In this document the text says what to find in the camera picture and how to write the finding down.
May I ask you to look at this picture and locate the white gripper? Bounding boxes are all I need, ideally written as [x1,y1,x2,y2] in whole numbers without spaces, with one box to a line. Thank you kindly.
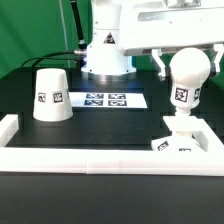
[119,0,224,81]

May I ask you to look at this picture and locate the white lamp bulb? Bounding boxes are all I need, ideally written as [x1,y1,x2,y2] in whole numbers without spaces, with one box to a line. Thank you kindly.
[170,48,211,116]

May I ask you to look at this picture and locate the white lamp base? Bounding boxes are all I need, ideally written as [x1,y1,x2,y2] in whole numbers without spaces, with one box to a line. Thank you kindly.
[151,116,205,152]

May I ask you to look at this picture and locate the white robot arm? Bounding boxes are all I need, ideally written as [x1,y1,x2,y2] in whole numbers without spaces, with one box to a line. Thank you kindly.
[82,0,224,79]

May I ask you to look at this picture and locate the white lamp shade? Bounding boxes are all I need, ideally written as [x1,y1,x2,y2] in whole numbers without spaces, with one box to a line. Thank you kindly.
[33,68,73,122]

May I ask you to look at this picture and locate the white marker sheet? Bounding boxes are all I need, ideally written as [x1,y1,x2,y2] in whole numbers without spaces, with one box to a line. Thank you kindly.
[69,92,147,109]

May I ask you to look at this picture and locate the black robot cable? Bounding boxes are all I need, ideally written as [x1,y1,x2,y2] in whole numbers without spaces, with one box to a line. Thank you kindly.
[21,0,88,69]

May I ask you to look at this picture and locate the thin grey cable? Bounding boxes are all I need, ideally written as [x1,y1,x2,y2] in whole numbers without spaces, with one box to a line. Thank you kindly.
[58,0,72,69]

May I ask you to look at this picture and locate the white U-shaped frame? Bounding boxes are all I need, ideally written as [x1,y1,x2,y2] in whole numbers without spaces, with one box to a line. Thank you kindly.
[0,114,224,176]

